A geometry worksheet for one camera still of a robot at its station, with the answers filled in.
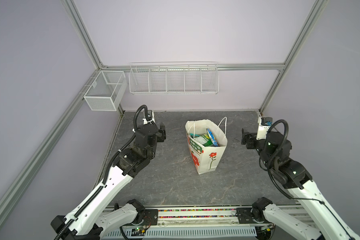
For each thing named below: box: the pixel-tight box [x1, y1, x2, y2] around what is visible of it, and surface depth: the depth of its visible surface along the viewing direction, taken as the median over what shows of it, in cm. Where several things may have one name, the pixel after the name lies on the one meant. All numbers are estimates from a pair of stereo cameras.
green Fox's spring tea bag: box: [193, 133, 214, 147], surface depth 82 cm
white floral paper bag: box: [185, 117, 228, 175], surface depth 80 cm
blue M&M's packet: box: [206, 128, 219, 147], surface depth 82 cm
